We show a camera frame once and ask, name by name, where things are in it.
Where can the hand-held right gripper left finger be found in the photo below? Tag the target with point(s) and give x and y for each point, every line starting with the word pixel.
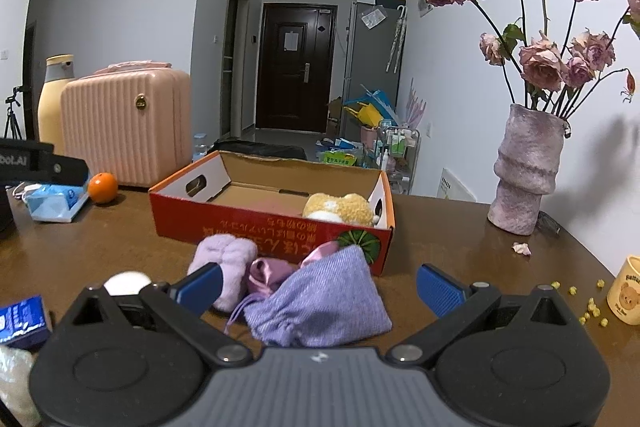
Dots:
pixel 200 287

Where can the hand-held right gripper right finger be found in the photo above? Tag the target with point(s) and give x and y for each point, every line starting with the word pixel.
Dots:
pixel 440 289

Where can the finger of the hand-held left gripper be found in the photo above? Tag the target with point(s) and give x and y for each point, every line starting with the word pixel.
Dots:
pixel 70 169

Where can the lilac fluffy sock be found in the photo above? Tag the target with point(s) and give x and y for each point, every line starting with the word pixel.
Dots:
pixel 230 257

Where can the purple satin scrunchie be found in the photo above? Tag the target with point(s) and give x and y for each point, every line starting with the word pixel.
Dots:
pixel 265 274

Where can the cream round puff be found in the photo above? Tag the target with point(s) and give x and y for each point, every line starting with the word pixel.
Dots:
pixel 127 283

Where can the orange cardboard box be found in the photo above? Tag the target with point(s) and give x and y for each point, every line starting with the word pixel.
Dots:
pixel 280 234

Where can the clear plastic bag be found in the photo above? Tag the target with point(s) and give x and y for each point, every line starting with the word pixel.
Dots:
pixel 12 372

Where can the blue tissue packet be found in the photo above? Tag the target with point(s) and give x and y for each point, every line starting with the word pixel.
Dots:
pixel 52 202

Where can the orange fruit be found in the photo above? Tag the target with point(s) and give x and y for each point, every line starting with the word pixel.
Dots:
pixel 102 188

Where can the black tripod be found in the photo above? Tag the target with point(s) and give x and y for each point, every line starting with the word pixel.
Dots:
pixel 12 117

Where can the yellow thermos flask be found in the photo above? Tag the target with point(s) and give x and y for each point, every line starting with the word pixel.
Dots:
pixel 50 107

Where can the pink ribbed suitcase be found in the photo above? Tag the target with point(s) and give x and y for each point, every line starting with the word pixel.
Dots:
pixel 125 127

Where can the fallen rose petal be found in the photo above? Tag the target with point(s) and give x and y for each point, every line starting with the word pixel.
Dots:
pixel 521 248

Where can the eyeglasses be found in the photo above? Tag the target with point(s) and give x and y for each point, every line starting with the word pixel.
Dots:
pixel 547 223

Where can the clear water bottle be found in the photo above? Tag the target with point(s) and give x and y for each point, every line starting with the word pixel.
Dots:
pixel 200 147

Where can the yellow plush toy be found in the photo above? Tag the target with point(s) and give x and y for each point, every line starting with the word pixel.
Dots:
pixel 332 207

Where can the storage cart with bottles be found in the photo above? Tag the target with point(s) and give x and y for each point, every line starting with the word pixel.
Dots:
pixel 400 147

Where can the black bag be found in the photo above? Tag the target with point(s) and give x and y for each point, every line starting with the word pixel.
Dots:
pixel 260 149

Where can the purple ceramic vase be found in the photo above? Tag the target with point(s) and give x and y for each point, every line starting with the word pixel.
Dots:
pixel 530 167

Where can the scattered yellow crumbs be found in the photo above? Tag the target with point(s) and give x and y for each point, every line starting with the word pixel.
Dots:
pixel 593 307

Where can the blue and white carton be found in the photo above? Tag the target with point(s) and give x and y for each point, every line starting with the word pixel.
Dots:
pixel 20 322

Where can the green packet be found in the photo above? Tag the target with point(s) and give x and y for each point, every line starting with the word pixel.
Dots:
pixel 340 157

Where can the pink bucket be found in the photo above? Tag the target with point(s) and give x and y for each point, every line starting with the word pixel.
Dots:
pixel 369 138

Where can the yellow bear mug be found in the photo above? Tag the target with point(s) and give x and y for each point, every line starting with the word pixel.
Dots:
pixel 625 292

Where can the dark interior door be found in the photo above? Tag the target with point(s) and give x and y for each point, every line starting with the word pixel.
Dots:
pixel 231 57

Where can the brown cardboard box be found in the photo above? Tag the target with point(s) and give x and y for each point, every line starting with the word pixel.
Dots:
pixel 335 109

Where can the dark entrance door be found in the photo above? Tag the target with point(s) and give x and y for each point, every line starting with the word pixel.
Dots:
pixel 290 72

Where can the grey refrigerator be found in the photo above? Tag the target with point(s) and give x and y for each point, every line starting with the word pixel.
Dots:
pixel 370 57

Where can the bunch of dried pink roses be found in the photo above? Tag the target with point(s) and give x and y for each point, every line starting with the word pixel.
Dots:
pixel 540 62

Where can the white folded umbrella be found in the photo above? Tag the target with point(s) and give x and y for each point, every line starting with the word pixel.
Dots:
pixel 397 37

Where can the paper sheet on door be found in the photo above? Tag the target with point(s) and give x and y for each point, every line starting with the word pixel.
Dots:
pixel 291 40

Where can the clear plastic sleeve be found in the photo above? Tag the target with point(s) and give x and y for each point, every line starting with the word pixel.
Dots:
pixel 372 18

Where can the white wall heater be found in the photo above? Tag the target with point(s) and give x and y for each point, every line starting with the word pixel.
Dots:
pixel 455 187

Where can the purple feather wall decoration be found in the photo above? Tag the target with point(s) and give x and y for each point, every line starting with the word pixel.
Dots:
pixel 416 104

